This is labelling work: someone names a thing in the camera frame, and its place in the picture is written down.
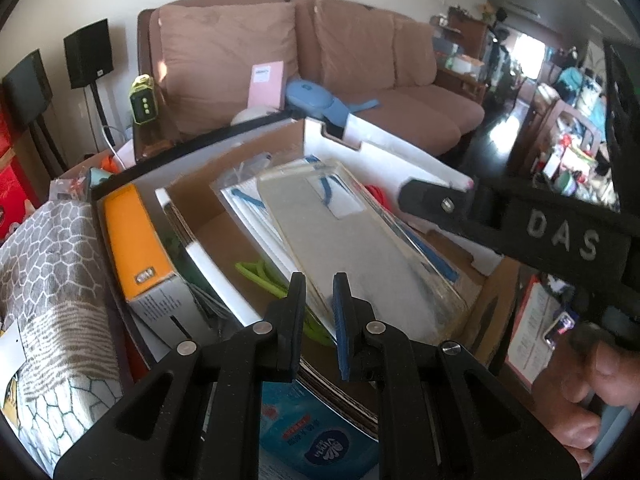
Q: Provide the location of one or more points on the brown sofa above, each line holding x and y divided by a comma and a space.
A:
430, 110

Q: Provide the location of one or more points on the clear plastic packet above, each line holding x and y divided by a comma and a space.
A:
67, 190

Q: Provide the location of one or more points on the clear phone case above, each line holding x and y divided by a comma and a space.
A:
360, 240

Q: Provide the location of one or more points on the grey patterned blanket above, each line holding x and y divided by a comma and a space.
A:
50, 270

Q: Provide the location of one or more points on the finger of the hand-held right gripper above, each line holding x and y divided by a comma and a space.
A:
430, 200

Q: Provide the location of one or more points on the white bag red print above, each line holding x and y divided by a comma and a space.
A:
400, 160

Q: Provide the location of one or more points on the smartphone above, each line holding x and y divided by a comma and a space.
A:
560, 327

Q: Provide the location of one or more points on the red-bordered printed sheet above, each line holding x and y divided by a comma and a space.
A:
530, 340

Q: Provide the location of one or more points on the person's right hand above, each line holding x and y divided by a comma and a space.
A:
575, 400

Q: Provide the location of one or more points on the pink booklet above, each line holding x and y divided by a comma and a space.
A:
265, 87

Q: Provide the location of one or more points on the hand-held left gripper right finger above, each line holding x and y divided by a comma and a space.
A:
342, 340

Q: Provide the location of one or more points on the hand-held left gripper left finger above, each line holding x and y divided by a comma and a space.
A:
292, 340

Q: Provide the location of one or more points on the brown sofa cushion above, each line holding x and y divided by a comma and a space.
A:
355, 45
415, 52
225, 60

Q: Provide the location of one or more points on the wooden shelf cabinet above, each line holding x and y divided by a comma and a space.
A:
465, 35

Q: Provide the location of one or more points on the lime green portable speaker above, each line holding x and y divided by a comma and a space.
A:
144, 105

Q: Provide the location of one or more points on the blue massager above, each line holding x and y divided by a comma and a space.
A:
310, 97

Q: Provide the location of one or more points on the cluttered wooden table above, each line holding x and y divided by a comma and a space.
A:
570, 150

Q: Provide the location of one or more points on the black speaker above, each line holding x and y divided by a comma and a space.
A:
27, 90
87, 52

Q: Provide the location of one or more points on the teal hand tool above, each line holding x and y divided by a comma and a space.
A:
100, 177

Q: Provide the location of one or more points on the white dome lamp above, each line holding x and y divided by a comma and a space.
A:
255, 115

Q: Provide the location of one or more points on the white cardboard box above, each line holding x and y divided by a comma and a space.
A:
225, 230

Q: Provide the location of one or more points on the red gift box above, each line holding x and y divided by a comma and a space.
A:
10, 195

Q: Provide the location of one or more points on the blue tissue pack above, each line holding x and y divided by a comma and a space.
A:
310, 440

